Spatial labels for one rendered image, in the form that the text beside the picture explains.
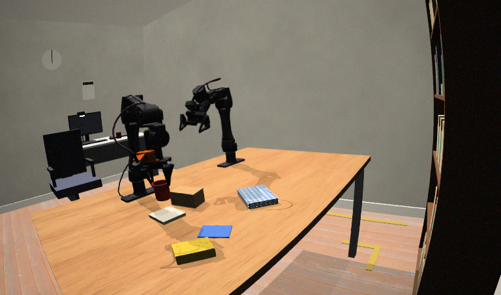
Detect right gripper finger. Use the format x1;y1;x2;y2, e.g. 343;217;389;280
162;164;174;186
140;167;154;187

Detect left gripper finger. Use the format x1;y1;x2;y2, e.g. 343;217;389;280
179;114;187;131
198;116;210;133

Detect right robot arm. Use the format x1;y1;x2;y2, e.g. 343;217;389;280
121;96;170;203

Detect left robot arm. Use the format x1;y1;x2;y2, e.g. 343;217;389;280
185;86;245;168

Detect yellow sponge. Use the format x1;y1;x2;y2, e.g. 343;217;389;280
171;237;216;265

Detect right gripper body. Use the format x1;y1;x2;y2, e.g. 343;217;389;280
136;146;172;170

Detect blue and white checkered towel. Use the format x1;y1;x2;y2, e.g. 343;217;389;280
237;185;279;210

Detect red cup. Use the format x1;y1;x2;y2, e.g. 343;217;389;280
151;179;171;202

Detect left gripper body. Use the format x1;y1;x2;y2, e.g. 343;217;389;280
186;104;209;126

